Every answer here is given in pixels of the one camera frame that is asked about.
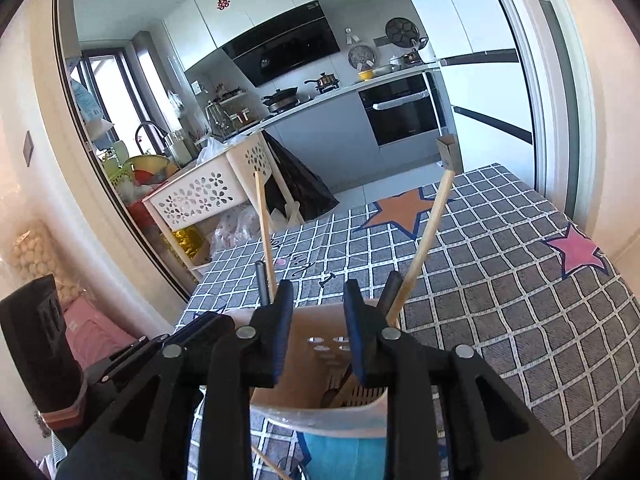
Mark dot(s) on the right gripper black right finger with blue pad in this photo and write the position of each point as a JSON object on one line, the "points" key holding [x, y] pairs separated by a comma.
{"points": [[490, 432]]}

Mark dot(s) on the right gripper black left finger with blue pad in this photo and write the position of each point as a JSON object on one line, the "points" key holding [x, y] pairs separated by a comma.
{"points": [[143, 430]]}

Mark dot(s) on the long bamboo chopstick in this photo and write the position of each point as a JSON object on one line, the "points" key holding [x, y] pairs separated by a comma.
{"points": [[426, 243]]}

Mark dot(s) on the black handled spoon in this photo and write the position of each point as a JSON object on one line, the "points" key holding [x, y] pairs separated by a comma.
{"points": [[262, 283]]}

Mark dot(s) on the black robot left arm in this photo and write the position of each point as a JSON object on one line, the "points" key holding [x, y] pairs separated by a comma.
{"points": [[35, 332]]}

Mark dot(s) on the kitchen faucet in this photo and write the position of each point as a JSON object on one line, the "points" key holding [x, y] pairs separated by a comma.
{"points": [[151, 139]]}

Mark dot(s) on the pink cardboard box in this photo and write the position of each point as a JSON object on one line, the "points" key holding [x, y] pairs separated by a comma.
{"points": [[92, 336]]}

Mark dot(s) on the white plastic utensil caddy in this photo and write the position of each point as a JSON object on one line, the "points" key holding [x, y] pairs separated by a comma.
{"points": [[317, 357]]}

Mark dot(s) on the bag of pale balls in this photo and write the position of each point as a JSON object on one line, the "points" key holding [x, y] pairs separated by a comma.
{"points": [[33, 256]]}

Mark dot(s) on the checkered grey tablecloth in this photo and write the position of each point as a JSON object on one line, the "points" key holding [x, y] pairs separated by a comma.
{"points": [[508, 274]]}

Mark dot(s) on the white perforated storage cart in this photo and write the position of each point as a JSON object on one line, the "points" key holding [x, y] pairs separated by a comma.
{"points": [[209, 189]]}

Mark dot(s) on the brown cardboard box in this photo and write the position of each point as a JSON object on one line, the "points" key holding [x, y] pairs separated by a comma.
{"points": [[449, 152]]}

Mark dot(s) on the black wok on stove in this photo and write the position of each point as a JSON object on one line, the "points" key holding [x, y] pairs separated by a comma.
{"points": [[280, 99]]}

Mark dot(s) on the black built-in oven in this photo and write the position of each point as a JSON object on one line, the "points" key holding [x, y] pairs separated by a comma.
{"points": [[402, 108]]}

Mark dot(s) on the small pot on stove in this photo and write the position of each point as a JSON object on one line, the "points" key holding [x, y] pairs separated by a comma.
{"points": [[326, 82]]}

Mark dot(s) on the white refrigerator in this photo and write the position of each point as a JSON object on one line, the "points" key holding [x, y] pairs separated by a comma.
{"points": [[475, 49]]}

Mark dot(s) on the black range hood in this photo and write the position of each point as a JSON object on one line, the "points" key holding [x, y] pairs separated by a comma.
{"points": [[288, 41]]}

